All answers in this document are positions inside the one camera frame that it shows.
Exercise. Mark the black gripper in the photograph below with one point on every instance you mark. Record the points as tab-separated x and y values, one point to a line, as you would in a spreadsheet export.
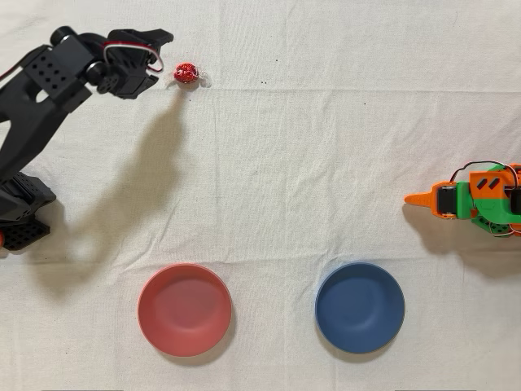
143	39

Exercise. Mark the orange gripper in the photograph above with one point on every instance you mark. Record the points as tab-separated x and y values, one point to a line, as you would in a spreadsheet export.
447	200

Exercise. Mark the red candy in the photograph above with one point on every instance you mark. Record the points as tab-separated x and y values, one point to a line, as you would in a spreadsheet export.
186	73

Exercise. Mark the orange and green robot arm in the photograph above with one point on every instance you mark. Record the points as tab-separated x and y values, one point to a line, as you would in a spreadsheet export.
488	203

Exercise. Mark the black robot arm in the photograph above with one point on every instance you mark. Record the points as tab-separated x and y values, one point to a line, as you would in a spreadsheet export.
28	122

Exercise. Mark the blue bowl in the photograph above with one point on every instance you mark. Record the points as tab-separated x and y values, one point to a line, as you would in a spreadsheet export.
360	309

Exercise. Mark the red bowl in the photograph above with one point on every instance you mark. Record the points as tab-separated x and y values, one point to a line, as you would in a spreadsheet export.
185	313

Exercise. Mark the white tablecloth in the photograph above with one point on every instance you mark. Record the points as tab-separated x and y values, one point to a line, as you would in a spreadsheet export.
264	163

